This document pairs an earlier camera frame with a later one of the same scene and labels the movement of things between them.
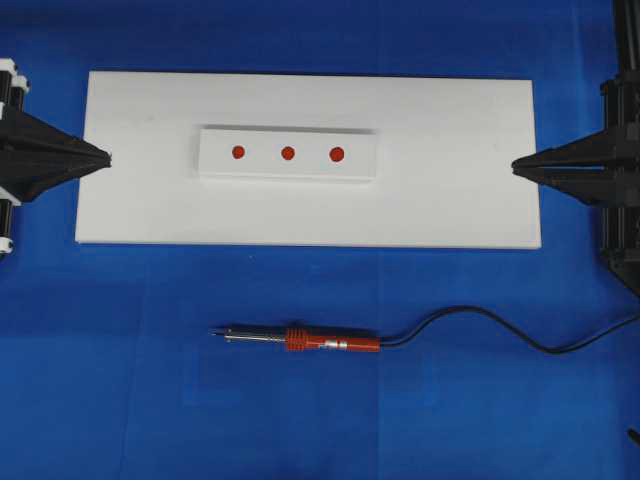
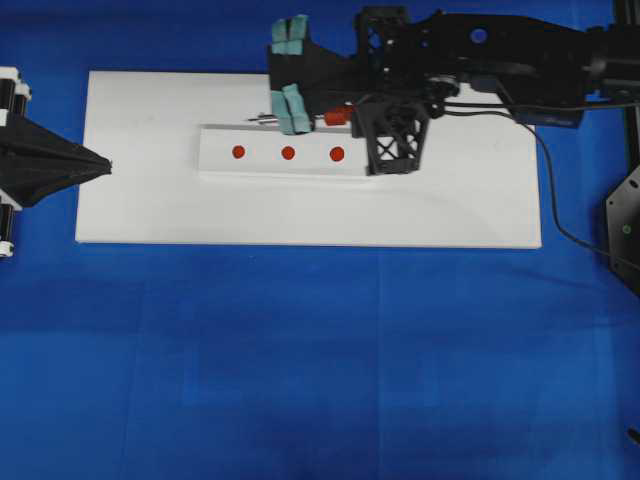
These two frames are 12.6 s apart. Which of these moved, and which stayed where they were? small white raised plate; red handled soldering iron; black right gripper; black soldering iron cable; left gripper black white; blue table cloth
Moved: black right gripper; black soldering iron cable; red handled soldering iron
Stayed: small white raised plate; left gripper black white; blue table cloth
